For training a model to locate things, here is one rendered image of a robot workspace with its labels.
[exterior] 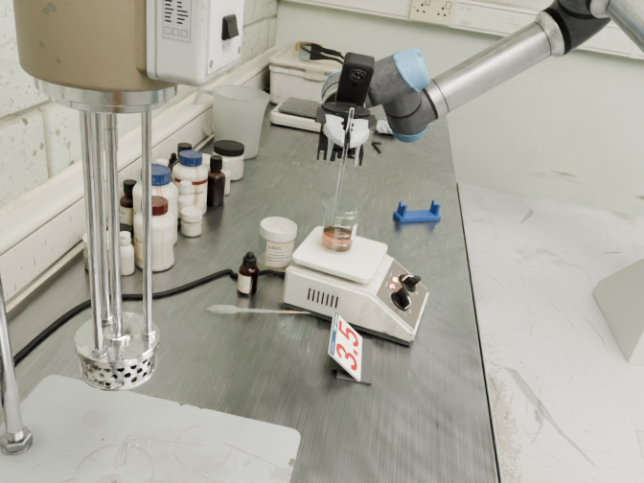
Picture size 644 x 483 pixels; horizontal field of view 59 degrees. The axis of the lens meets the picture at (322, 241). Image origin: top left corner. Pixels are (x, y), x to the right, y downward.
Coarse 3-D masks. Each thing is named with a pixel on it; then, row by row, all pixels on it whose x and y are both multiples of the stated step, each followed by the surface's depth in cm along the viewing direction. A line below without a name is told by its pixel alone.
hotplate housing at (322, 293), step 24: (384, 264) 86; (288, 288) 82; (312, 288) 81; (336, 288) 79; (360, 288) 79; (312, 312) 83; (336, 312) 81; (360, 312) 80; (384, 312) 78; (384, 336) 80; (408, 336) 79
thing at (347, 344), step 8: (344, 328) 77; (336, 336) 74; (344, 336) 76; (352, 336) 77; (336, 344) 73; (344, 344) 74; (352, 344) 76; (336, 352) 71; (344, 352) 73; (352, 352) 75; (344, 360) 72; (352, 360) 73; (352, 368) 72
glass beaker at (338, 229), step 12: (324, 204) 82; (348, 204) 84; (360, 204) 81; (324, 216) 82; (336, 216) 80; (348, 216) 80; (324, 228) 82; (336, 228) 81; (348, 228) 81; (324, 240) 83; (336, 240) 81; (348, 240) 82; (336, 252) 82; (348, 252) 83
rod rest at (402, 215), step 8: (400, 200) 118; (432, 200) 120; (400, 208) 117; (432, 208) 120; (400, 216) 117; (408, 216) 118; (416, 216) 118; (424, 216) 119; (432, 216) 119; (440, 216) 120
